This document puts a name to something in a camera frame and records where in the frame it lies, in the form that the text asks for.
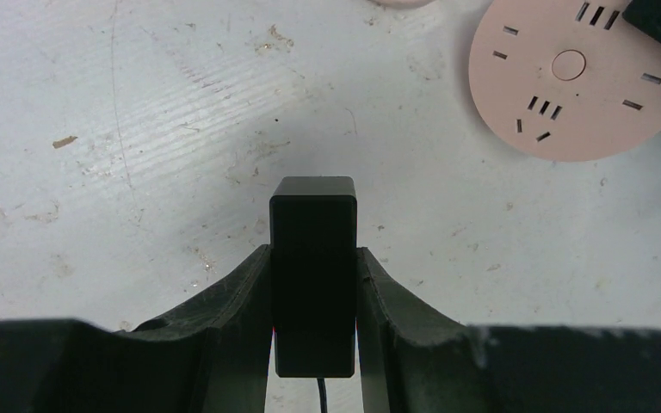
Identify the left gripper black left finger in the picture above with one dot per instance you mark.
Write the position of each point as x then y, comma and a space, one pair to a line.
208, 354

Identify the black power adapter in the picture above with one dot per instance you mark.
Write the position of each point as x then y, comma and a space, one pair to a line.
313, 238

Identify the pink round socket base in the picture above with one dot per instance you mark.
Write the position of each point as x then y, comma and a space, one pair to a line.
565, 80

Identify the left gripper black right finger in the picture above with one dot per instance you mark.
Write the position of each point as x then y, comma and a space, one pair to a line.
415, 359

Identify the pink cube socket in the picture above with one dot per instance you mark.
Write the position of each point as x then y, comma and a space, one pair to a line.
402, 4

